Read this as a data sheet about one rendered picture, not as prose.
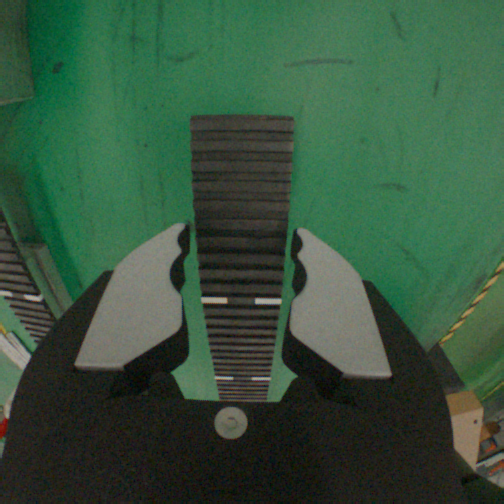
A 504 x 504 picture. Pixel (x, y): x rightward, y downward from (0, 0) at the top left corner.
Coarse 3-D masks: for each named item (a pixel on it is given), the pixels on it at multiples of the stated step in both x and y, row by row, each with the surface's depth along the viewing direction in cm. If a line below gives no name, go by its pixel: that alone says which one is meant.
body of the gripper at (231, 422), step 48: (96, 432) 3; (144, 432) 3; (192, 432) 4; (240, 432) 4; (288, 432) 4; (336, 432) 4; (384, 432) 4; (48, 480) 2; (96, 480) 3; (144, 480) 3; (192, 480) 3; (240, 480) 3; (288, 480) 3; (336, 480) 3; (384, 480) 3; (432, 480) 3
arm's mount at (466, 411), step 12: (456, 396) 33; (468, 396) 33; (456, 408) 31; (468, 408) 31; (480, 408) 30; (456, 420) 30; (468, 420) 30; (480, 420) 30; (456, 432) 29; (468, 432) 29; (480, 432) 29; (456, 444) 28; (468, 444) 28; (468, 456) 28
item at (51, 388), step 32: (96, 288) 7; (64, 320) 6; (64, 352) 5; (32, 384) 4; (64, 384) 4; (96, 384) 4; (128, 384) 5; (32, 416) 3; (64, 416) 4; (32, 448) 3; (0, 480) 2
